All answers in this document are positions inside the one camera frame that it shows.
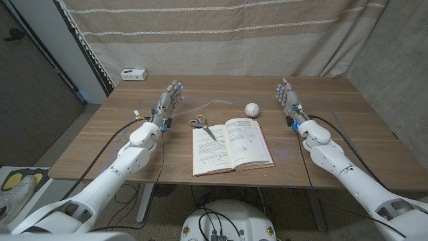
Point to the open book with red cover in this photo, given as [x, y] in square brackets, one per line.
[234, 147]

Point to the black backdrop frame pole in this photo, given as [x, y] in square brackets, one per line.
[85, 50]

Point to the clear tape strip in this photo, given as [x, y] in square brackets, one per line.
[222, 101]

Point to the beige striped curtain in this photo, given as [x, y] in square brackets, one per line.
[217, 40]

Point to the white power strip box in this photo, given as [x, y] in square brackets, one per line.
[133, 74]

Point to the grey textured backdrop cloth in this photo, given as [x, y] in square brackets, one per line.
[394, 67]

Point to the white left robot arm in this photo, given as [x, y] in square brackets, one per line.
[110, 174]

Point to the white baseball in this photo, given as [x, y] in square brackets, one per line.
[252, 110]

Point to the yellow black foot pedal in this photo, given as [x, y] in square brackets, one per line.
[13, 180]
[39, 177]

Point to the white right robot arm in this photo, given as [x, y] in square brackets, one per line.
[354, 174]

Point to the white robot torso base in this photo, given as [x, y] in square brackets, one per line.
[230, 221]

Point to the white floor platform board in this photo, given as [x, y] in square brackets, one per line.
[55, 192]

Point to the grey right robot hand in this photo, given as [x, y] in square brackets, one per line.
[291, 100]

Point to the grey metal table leg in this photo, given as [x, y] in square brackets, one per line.
[317, 211]
[145, 204]

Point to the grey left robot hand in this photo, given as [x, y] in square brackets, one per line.
[165, 107]

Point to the black ribbed round object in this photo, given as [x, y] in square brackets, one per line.
[164, 189]

